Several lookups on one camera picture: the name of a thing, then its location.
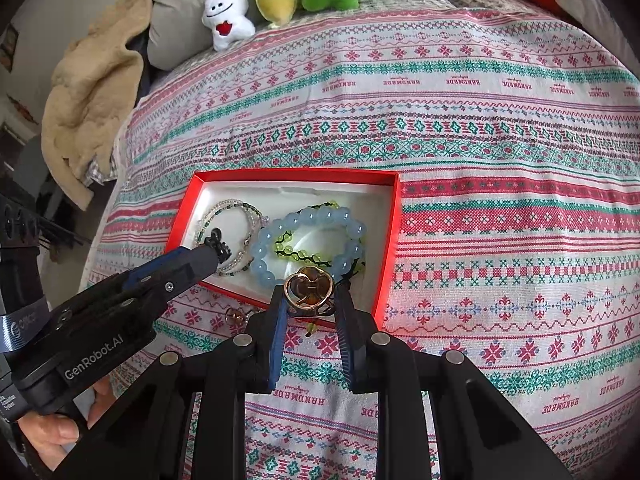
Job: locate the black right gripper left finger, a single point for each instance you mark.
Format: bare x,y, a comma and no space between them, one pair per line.
185,417

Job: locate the white printed pillow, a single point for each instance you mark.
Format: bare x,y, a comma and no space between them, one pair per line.
596,19

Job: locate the beige fleece blanket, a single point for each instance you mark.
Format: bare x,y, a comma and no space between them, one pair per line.
93,90

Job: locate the black hair claw clip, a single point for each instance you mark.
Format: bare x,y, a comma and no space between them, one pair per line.
214,241

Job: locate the white plush toy red heart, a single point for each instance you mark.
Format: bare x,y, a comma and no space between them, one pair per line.
227,21

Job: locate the red jewelry box white insert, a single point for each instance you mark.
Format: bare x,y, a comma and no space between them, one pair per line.
276,221

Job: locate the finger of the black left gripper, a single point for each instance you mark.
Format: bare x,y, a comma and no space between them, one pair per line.
169,275

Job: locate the patterned bedspread red green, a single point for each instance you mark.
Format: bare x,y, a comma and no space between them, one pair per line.
516,140

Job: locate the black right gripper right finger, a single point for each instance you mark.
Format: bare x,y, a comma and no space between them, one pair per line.
479,434

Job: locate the gold heart hair clip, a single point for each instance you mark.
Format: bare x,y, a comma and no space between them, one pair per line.
309,293

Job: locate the person's left hand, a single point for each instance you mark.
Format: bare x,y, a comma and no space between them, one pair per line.
49,434

